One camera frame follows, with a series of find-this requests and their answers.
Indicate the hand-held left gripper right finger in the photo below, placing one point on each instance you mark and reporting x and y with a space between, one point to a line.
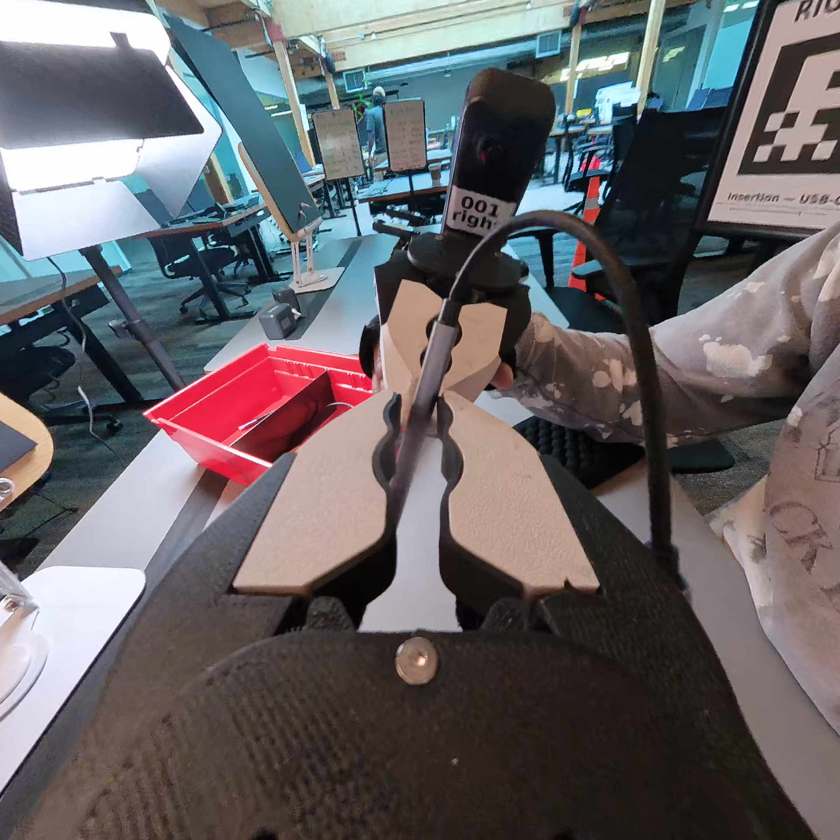
512 518

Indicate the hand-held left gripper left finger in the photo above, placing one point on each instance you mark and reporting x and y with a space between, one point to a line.
315 512

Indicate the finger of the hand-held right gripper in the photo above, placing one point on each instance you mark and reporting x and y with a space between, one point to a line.
403 328
482 348

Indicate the red plastic bin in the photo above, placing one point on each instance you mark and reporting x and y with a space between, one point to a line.
197 413

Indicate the person's right forearm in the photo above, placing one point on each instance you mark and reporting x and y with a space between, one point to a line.
689 354

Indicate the person's right hand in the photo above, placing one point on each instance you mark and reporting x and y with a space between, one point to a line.
504 379

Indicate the black bumpy wrist rest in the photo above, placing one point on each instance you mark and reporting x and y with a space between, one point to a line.
577 453

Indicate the black bin divider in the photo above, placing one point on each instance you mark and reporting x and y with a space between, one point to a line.
289 420

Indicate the wooden board stand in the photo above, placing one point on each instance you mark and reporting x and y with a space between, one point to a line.
308 275

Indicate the small dark grey device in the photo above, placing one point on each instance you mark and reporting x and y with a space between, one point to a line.
279 323

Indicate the whiteboard on stand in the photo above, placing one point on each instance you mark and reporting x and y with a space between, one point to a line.
405 134
338 144

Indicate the orange traffic cone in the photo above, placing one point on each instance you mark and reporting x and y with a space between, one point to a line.
590 210

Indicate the wooden desk with black legs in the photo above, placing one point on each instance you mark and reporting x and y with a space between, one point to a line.
197 228
39 295

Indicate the black office chair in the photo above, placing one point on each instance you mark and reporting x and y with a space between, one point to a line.
656 197

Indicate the white base clear stand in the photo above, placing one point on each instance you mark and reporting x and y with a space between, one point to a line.
79 623

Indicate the black light stand pole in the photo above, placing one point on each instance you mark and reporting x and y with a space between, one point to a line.
131 315

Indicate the person's grey patterned hoodie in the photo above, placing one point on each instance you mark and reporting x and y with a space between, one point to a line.
800 525

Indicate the studio light panel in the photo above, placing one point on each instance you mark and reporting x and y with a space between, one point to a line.
98 131

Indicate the framed tag sign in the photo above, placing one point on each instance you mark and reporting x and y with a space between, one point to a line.
781 131

